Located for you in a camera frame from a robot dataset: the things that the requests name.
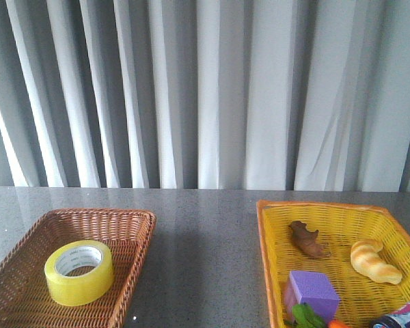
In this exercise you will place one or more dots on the yellow tape roll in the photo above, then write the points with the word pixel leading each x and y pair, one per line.
pixel 79 273

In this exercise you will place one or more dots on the brown toy animal figure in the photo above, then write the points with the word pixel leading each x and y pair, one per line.
pixel 305 240

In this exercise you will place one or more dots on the white pleated curtain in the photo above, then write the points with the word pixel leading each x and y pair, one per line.
pixel 261 95

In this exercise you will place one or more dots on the purple foam cube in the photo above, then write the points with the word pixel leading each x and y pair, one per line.
pixel 314 289

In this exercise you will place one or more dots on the brown wicker basket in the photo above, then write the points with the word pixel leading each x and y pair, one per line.
pixel 24 296

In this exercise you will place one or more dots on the green toy leaf vegetable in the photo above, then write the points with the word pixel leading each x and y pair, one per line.
pixel 305 317

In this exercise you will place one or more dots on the toy croissant bread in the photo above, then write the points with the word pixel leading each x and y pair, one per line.
pixel 365 259

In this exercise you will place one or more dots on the orange toy carrot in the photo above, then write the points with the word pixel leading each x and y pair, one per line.
pixel 337 324

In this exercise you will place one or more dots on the yellow plastic woven basket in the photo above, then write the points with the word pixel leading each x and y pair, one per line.
pixel 339 226

